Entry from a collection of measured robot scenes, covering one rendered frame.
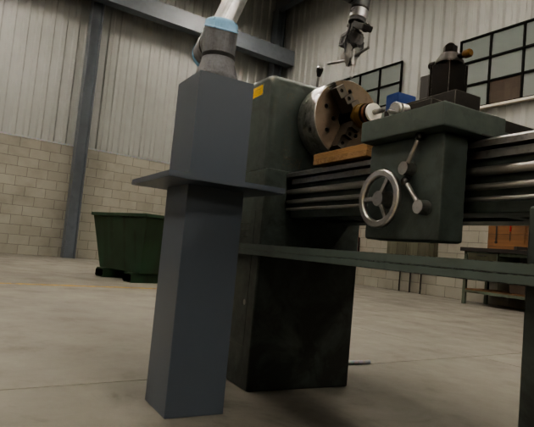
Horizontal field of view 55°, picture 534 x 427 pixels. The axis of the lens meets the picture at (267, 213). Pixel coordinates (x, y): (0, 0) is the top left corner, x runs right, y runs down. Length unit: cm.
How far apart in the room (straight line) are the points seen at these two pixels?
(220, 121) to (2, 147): 1013
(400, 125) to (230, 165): 61
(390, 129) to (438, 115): 16
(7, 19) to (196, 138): 1082
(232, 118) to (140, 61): 1118
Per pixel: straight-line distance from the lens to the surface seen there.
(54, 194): 1178
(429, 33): 1121
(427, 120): 129
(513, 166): 128
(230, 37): 185
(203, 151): 167
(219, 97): 172
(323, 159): 182
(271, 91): 210
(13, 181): 1165
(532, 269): 106
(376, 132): 142
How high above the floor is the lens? 54
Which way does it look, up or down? 4 degrees up
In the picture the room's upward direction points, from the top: 5 degrees clockwise
